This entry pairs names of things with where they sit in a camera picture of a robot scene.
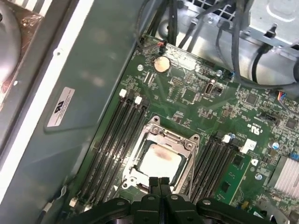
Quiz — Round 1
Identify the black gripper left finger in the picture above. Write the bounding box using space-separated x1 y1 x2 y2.
79 177 160 224

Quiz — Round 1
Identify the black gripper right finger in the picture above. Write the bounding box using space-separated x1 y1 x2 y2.
159 177 254 224

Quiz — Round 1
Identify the silver topped CPU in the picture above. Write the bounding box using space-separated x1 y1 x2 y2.
136 144 185 185

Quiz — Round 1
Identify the metal wire locking lever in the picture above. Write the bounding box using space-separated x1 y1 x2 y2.
185 136 201 196
122 121 152 187

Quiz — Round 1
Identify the metal socket cover frame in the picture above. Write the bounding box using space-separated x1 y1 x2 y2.
130 125 199 189

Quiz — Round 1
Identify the black RAM slot white latch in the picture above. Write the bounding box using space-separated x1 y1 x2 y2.
97 97 143 203
77 90 128 203
195 135 229 201

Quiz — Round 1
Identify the CPU socket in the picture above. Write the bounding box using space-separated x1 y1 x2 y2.
120 115 201 194

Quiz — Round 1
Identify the white plastic connector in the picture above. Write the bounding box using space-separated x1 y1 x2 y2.
239 139 257 154

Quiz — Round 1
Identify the green motherboard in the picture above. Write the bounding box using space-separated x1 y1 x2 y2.
66 32 299 224

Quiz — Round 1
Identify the grey metal PC case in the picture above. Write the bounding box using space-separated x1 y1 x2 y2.
0 0 299 224

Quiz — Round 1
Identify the silver finned heat sink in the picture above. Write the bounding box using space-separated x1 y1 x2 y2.
266 155 299 196

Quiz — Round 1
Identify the internal USB port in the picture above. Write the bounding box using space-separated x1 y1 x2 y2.
204 81 215 96

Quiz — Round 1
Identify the white printed label sticker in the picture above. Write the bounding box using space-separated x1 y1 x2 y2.
46 86 75 128

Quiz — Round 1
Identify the round silver coin battery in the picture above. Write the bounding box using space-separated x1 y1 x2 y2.
153 55 171 73

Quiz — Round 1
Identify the coloured wire bundle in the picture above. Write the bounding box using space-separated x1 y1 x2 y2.
277 91 299 115

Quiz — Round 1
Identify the black cable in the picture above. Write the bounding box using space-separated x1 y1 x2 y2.
134 0 152 47
163 0 178 45

